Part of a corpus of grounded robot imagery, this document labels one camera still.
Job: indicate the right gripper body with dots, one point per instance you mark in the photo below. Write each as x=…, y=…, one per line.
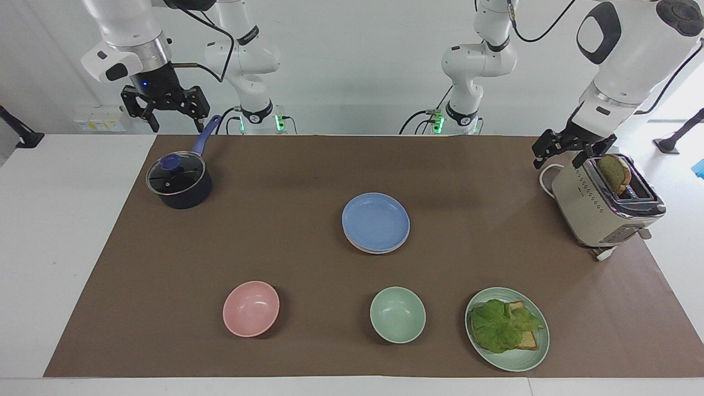
x=157, y=83

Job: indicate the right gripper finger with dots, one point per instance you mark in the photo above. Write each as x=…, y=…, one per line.
x=144, y=110
x=195, y=104

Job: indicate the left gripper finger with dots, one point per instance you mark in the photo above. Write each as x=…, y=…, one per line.
x=594, y=149
x=547, y=147

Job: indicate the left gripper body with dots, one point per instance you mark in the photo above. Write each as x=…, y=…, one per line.
x=584, y=132

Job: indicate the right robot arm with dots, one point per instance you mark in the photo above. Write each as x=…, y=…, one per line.
x=250, y=55

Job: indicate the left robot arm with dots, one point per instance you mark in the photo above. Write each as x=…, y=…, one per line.
x=627, y=60

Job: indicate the brown bread slice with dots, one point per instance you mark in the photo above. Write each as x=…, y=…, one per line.
x=613, y=173
x=529, y=339

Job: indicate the glass lid with blue knob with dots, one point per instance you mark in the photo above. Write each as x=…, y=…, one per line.
x=175, y=175

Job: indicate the dark blue saucepan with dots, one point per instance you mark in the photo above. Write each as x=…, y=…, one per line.
x=184, y=190

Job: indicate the black stand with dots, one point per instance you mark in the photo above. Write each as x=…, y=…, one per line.
x=679, y=135
x=25, y=135

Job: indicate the blue object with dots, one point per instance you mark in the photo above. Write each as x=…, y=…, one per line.
x=700, y=169

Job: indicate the green lettuce leaf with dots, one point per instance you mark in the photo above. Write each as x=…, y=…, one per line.
x=498, y=327

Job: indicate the blue plate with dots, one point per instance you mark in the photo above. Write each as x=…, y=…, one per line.
x=375, y=221

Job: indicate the pink bowl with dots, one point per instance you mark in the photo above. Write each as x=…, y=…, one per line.
x=251, y=308

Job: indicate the green plate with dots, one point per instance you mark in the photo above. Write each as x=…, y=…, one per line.
x=517, y=360

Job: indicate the green bowl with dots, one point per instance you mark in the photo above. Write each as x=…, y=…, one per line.
x=397, y=314

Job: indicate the white wall socket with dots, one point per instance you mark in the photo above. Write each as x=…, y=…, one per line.
x=99, y=121

